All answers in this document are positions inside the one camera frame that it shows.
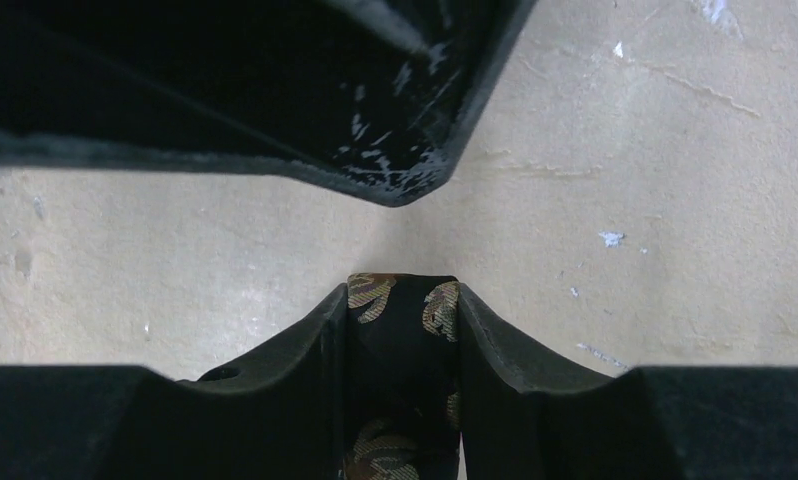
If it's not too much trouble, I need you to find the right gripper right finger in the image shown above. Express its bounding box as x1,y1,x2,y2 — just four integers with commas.
458,286,798,479

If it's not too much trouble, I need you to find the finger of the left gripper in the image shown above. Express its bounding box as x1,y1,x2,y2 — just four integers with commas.
0,1,534,207

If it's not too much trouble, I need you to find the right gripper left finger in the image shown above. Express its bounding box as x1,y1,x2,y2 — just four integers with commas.
0,286,347,479

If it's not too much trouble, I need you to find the black floral tie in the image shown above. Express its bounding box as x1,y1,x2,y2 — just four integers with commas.
343,273,461,479

